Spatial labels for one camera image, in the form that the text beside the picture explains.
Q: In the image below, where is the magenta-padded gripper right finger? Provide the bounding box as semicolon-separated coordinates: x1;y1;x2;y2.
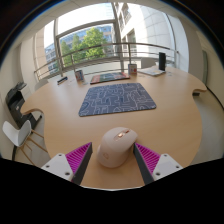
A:
133;142;184;186

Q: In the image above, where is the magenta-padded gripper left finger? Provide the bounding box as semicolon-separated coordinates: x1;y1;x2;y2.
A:
41;142;94;186

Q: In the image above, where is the beige computer mouse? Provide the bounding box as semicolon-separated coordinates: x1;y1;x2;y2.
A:
96;126;139;169

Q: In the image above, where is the blue patterned mouse pad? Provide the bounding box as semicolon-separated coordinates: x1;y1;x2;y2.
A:
78;82;158;118

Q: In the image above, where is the white chair with wooden legs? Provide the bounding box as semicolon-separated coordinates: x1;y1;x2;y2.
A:
2;119;48;164

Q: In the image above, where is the black and white printer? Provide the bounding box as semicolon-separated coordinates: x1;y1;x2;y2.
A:
4;81;43;129

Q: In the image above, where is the small dark blue box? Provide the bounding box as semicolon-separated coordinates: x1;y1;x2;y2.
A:
56;76;69;86

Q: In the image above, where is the printed can with blue label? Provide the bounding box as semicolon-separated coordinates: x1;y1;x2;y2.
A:
74;69;85;82

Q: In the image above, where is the light blue booklet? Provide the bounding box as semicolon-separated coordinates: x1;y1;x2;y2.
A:
137;67;164;77

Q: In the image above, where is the red and blue magazine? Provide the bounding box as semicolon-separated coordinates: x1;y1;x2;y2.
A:
89;71;131;85

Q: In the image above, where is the printed can with red label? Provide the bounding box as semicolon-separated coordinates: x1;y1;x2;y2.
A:
127;62;138;76

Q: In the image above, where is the black cylinder speaker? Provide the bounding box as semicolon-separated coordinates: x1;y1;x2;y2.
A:
158;51;167;72

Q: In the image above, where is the metal railing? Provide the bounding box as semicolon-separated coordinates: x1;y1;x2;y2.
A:
33;42;181;82

